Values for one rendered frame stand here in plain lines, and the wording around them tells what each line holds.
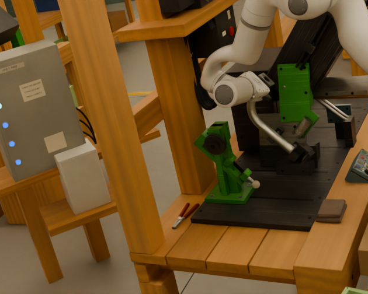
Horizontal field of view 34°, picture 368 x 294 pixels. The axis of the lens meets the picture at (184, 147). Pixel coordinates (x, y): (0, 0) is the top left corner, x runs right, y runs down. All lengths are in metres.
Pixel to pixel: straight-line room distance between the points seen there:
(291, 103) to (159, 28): 0.58
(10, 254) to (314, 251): 2.68
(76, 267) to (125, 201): 1.88
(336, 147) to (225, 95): 0.70
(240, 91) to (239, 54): 0.13
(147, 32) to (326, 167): 0.81
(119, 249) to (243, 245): 1.94
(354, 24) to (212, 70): 0.50
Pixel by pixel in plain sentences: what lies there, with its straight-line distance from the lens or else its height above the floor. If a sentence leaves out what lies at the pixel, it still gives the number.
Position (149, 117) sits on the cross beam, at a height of 1.23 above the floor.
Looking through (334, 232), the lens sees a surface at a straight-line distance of 1.89.
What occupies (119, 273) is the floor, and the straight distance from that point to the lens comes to 3.57.
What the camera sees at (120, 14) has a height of 0.44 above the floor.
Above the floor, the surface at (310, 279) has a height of 0.86.
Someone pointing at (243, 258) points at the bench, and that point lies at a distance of 1.86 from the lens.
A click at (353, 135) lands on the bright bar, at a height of 0.95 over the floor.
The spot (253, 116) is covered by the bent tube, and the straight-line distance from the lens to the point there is 2.17.
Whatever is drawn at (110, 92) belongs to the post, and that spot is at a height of 1.43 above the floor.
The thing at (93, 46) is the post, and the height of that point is 1.57.
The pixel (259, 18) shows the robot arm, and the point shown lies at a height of 1.55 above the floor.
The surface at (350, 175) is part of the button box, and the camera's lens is 2.13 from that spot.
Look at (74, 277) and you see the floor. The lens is 3.68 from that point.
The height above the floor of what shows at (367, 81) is 1.13.
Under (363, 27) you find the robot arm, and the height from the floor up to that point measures 1.52.
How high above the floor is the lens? 1.92
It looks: 23 degrees down
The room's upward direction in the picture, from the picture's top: 13 degrees counter-clockwise
